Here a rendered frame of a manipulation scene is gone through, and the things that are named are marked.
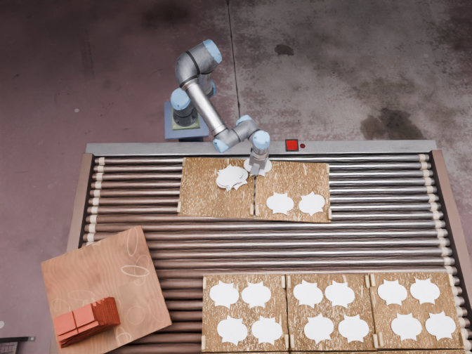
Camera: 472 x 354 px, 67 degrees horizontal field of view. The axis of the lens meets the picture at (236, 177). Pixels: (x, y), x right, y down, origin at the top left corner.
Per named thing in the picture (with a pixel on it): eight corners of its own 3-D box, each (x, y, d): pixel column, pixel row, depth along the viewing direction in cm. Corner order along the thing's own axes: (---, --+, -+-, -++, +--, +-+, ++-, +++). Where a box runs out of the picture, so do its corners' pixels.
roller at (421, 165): (97, 166, 210) (93, 163, 206) (425, 163, 212) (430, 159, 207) (95, 174, 208) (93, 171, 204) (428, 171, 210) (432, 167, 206)
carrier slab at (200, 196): (183, 158, 208) (183, 156, 206) (254, 160, 207) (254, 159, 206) (178, 215, 194) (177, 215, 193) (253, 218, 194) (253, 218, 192)
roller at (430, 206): (90, 207, 200) (87, 204, 196) (435, 203, 202) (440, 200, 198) (89, 215, 199) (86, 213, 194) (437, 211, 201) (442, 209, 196)
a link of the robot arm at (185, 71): (163, 60, 158) (223, 153, 160) (184, 48, 160) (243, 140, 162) (164, 69, 169) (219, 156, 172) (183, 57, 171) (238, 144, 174)
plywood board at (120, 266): (42, 263, 174) (40, 263, 172) (141, 225, 182) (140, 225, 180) (63, 371, 156) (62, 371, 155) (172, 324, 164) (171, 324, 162)
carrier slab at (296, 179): (256, 161, 207) (256, 159, 206) (327, 164, 206) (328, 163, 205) (254, 219, 194) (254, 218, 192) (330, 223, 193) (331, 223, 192)
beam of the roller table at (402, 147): (90, 147, 217) (86, 142, 212) (430, 144, 219) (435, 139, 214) (88, 160, 214) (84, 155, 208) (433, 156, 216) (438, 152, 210)
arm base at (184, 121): (172, 107, 224) (169, 98, 214) (196, 104, 224) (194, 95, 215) (174, 128, 219) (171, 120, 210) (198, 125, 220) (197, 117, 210)
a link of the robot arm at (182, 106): (169, 105, 213) (165, 93, 200) (188, 94, 215) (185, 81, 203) (180, 120, 210) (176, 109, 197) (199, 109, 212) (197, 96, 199)
